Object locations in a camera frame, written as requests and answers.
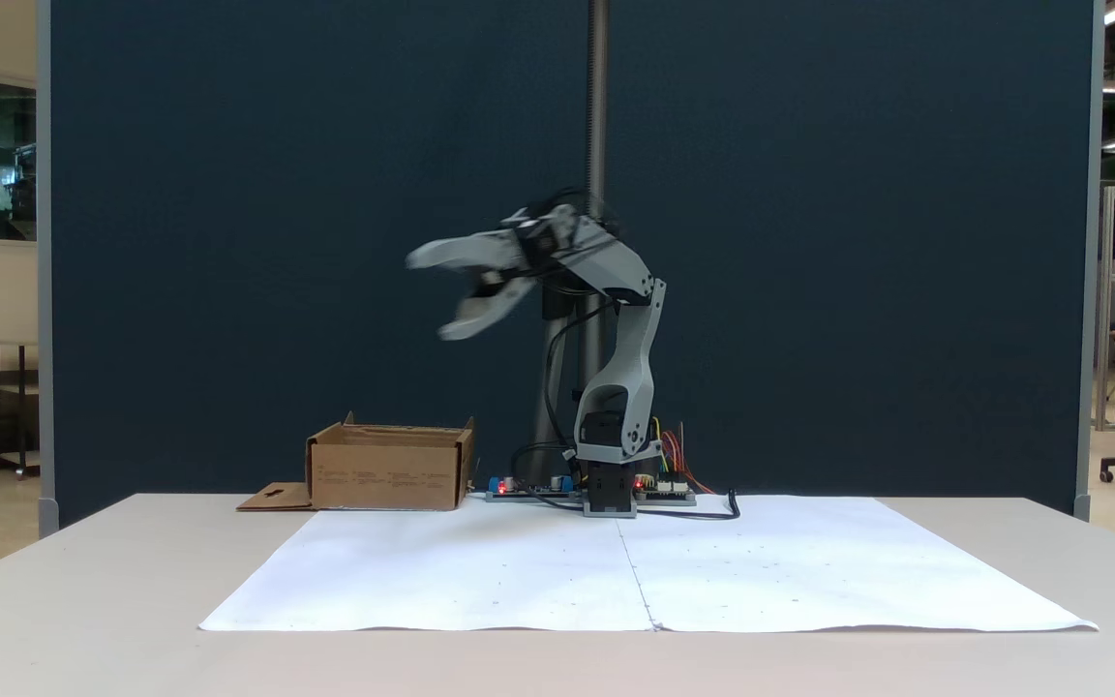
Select dark blue partition panel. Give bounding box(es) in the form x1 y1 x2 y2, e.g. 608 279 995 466
38 0 1104 539

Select circuit board with blue terminals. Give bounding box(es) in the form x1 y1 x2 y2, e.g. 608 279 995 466
485 473 584 504

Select black arm wire bundle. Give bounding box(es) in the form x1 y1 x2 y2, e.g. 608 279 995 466
511 302 617 485

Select black tripod with metal pole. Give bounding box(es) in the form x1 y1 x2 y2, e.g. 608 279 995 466
528 0 647 475

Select white paper sheet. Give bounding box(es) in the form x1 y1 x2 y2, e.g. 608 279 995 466
616 496 1100 635
197 496 656 634

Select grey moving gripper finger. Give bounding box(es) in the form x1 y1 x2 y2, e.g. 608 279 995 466
437 277 538 343

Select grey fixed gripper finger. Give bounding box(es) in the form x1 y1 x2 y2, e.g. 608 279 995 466
405 232 527 274

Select wall window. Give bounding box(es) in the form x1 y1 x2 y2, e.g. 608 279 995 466
0 69 39 252

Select dark wheeled cart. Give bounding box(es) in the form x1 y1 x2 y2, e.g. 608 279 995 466
0 339 41 479

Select brown cardboard box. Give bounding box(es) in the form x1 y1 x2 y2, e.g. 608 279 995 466
236 411 476 513

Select coloured jumper wires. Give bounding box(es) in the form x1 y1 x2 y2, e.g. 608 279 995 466
650 416 715 496

